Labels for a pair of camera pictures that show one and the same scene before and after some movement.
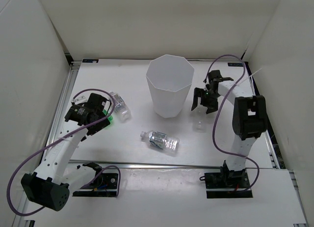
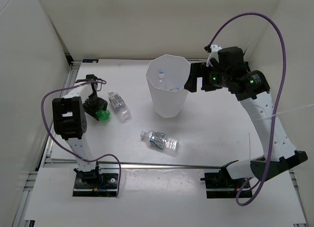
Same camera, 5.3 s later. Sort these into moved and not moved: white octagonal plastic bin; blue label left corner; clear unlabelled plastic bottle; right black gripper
Moved: clear unlabelled plastic bottle; right black gripper
Not moved: white octagonal plastic bin; blue label left corner
